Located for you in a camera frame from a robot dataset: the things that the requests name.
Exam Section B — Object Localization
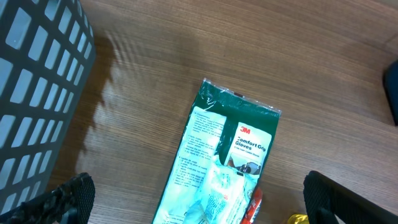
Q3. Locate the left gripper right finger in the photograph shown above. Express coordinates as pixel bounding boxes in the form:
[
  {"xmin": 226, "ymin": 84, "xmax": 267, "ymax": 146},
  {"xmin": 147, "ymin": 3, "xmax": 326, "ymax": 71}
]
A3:
[{"xmin": 303, "ymin": 170, "xmax": 397, "ymax": 224}]

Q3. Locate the small yellow bottle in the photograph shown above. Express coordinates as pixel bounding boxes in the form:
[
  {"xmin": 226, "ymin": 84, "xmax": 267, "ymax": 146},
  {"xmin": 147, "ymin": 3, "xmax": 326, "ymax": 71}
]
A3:
[{"xmin": 287, "ymin": 214, "xmax": 309, "ymax": 224}]

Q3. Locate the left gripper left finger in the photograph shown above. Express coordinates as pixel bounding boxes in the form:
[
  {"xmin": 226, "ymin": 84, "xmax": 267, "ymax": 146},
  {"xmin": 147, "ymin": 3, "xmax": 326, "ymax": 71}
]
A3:
[{"xmin": 1, "ymin": 172, "xmax": 95, "ymax": 224}]

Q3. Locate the blue object at edge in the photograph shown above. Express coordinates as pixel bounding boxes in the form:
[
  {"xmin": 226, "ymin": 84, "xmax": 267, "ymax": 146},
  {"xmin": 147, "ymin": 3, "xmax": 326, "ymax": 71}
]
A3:
[{"xmin": 382, "ymin": 60, "xmax": 398, "ymax": 126}]

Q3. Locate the dark grey mesh basket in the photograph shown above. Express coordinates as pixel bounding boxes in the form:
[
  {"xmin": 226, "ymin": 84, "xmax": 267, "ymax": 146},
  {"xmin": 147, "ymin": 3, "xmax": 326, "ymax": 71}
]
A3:
[{"xmin": 0, "ymin": 0, "xmax": 96, "ymax": 213}]

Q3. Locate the red white tube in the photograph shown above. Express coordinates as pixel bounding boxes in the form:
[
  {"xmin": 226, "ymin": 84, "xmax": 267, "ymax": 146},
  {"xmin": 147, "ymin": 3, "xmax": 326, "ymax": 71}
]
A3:
[{"xmin": 241, "ymin": 187, "xmax": 263, "ymax": 224}]

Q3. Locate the green package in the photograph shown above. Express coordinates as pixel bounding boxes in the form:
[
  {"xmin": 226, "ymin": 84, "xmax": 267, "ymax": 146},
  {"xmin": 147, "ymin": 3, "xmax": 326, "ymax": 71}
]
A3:
[{"xmin": 153, "ymin": 80, "xmax": 281, "ymax": 223}]

